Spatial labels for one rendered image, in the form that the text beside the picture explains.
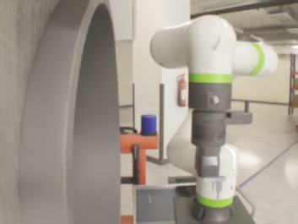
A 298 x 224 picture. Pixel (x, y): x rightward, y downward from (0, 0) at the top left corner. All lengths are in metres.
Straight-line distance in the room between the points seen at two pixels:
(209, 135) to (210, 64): 0.14
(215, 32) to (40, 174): 0.37
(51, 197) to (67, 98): 0.10
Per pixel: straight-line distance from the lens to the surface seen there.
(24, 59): 0.26
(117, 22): 0.89
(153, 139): 1.72
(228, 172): 0.74
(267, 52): 0.86
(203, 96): 0.47
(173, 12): 4.00
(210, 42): 0.46
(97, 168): 1.03
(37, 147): 0.24
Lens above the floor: 1.37
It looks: 8 degrees down
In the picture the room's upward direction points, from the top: straight up
